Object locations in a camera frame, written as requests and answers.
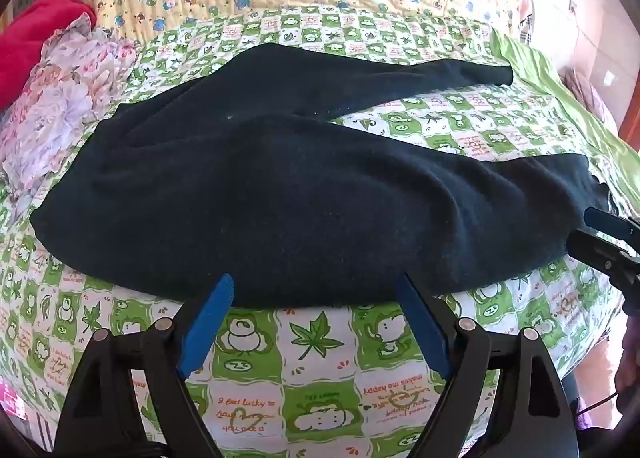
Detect red cloth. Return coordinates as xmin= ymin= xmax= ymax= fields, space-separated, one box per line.
xmin=0 ymin=0 xmax=97 ymax=109

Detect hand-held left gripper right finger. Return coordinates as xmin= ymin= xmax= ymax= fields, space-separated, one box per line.
xmin=397 ymin=272 xmax=581 ymax=458

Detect green checkered bed sheet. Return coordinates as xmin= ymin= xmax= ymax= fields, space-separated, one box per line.
xmin=0 ymin=6 xmax=626 ymax=458

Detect plain light green sheet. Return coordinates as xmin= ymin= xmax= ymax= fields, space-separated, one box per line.
xmin=489 ymin=30 xmax=640 ymax=219

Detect floral ruffled cloth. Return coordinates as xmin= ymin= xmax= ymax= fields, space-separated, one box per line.
xmin=0 ymin=13 xmax=141 ymax=199

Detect black pants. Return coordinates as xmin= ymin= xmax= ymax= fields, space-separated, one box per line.
xmin=30 ymin=42 xmax=618 ymax=308

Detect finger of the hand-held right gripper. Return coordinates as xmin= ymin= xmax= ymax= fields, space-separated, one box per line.
xmin=583 ymin=207 xmax=640 ymax=241
xmin=566 ymin=229 xmax=640 ymax=291

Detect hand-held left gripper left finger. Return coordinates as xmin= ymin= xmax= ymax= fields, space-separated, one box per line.
xmin=52 ymin=273 xmax=235 ymax=458

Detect pink cloth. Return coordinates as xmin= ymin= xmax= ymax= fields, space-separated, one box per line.
xmin=559 ymin=66 xmax=626 ymax=136

